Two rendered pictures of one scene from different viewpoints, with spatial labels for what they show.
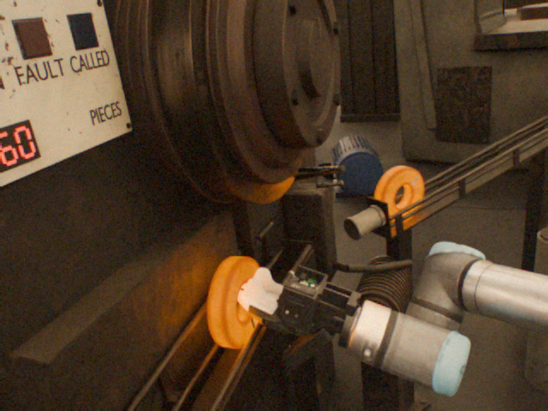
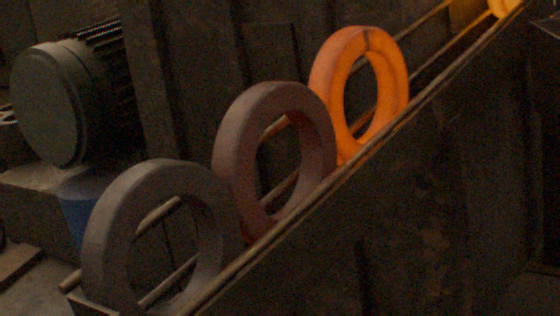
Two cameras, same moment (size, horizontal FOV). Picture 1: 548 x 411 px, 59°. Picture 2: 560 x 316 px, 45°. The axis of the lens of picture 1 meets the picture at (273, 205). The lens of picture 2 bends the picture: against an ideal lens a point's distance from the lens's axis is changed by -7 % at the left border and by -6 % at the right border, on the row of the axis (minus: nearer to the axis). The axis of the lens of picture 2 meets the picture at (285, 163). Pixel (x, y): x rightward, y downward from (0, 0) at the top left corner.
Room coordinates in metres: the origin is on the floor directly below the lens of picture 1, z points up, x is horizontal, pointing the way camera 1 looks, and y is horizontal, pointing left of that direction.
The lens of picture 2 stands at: (-0.68, 0.19, 0.93)
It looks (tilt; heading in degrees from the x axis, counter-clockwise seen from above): 20 degrees down; 15
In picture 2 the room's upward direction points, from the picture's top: 10 degrees counter-clockwise
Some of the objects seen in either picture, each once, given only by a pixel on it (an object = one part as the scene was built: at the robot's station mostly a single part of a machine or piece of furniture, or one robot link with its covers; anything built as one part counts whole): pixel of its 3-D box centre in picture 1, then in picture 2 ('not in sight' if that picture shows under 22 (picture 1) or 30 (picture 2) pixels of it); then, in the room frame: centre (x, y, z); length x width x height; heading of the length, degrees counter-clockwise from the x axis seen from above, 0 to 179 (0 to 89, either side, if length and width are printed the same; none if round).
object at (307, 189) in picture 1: (310, 233); not in sight; (1.07, -0.08, 0.68); 0.11 x 0.08 x 0.24; 65
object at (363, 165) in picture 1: (354, 163); not in sight; (3.07, -0.57, 0.17); 0.57 x 0.31 x 0.34; 175
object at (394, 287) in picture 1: (384, 354); not in sight; (1.09, -0.26, 0.27); 0.22 x 0.13 x 0.53; 155
